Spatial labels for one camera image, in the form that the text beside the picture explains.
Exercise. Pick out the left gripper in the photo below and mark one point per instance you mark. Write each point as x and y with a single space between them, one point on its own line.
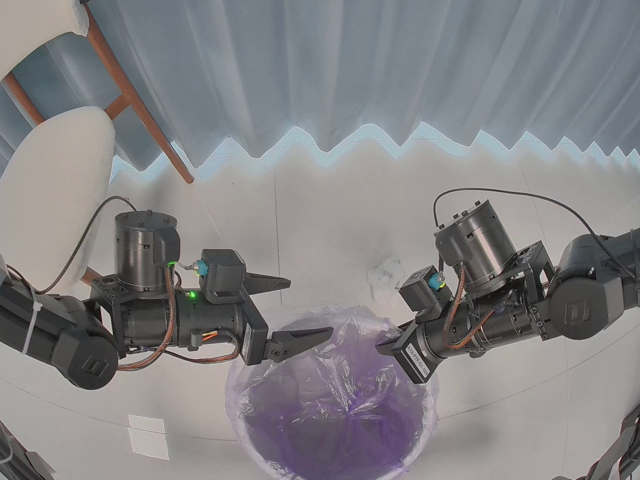
215 325

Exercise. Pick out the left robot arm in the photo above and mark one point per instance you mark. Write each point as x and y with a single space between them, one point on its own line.
145 248

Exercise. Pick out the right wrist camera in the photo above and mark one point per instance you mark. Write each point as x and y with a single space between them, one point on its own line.
417 288

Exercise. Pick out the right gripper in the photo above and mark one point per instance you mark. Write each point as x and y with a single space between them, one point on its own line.
410 353

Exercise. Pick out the white padded wooden chair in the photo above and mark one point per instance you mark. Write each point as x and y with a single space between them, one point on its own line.
55 183

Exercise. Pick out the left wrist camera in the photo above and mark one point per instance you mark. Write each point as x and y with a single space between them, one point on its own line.
222 270

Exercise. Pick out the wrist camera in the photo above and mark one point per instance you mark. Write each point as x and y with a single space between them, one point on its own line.
417 288
222 270

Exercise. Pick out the white paper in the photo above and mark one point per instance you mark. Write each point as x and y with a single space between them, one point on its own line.
387 278

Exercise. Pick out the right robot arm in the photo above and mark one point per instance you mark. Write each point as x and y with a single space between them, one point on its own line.
480 248

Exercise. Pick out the purple plastic bag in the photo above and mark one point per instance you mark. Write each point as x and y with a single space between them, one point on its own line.
330 408

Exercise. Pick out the pale blue curtain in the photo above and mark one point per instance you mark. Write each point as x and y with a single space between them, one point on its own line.
350 43

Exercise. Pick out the pale grey trash bin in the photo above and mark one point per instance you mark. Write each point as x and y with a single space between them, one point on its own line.
245 435

